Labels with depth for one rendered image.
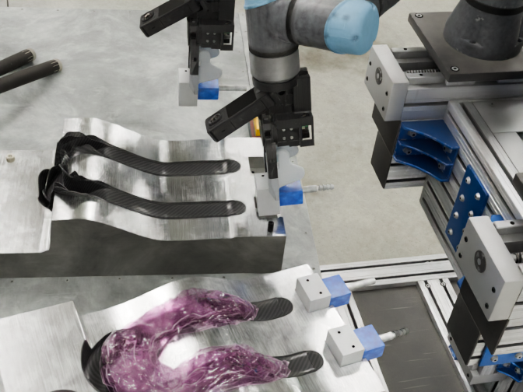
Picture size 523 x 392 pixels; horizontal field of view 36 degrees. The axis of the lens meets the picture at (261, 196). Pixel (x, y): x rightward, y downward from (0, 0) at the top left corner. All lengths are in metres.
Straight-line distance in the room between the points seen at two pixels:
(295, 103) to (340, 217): 1.47
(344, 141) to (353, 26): 1.92
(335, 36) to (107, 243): 0.50
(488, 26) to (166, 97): 0.68
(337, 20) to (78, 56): 0.91
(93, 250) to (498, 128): 0.77
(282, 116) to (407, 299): 1.05
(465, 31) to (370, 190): 1.33
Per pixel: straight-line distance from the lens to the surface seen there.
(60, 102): 1.73
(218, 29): 1.43
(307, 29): 1.11
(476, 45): 1.54
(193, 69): 1.45
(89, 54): 1.88
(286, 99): 1.23
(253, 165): 1.46
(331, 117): 3.10
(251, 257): 1.33
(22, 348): 1.14
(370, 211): 2.71
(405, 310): 2.15
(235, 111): 1.22
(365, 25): 1.09
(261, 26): 1.15
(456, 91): 1.58
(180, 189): 1.38
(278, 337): 1.21
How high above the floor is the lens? 1.81
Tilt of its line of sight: 42 degrees down
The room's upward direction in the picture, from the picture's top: 7 degrees clockwise
